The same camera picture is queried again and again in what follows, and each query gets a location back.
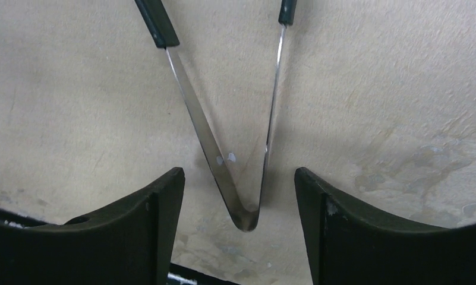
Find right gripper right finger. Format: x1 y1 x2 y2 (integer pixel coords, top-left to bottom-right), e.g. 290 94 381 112
294 167 476 284

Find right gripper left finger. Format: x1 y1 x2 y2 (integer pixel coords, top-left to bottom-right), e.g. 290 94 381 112
0 167 185 284

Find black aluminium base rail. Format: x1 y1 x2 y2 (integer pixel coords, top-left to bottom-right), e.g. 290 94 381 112
0 207 223 284

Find black metal tongs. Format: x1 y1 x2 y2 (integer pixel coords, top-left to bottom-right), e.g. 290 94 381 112
133 0 298 233

